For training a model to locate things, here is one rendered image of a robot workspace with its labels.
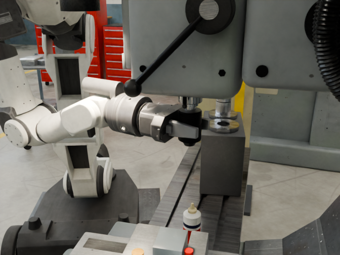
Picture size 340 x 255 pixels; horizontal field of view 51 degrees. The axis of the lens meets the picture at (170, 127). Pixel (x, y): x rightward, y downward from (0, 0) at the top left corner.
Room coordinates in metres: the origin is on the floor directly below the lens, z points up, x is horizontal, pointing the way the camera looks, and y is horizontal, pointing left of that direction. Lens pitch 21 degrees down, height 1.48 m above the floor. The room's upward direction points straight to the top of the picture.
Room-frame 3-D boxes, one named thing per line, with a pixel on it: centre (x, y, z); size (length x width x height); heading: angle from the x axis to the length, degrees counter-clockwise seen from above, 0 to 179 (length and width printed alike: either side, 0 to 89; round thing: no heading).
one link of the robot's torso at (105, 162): (1.46, 0.38, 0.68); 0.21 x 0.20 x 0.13; 4
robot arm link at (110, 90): (0.77, 0.14, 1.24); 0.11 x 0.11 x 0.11; 60
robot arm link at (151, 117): (0.71, 0.04, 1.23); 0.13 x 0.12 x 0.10; 150
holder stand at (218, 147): (1.00, -0.16, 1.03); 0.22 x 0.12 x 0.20; 173
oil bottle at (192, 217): (0.68, -0.05, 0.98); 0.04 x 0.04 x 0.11
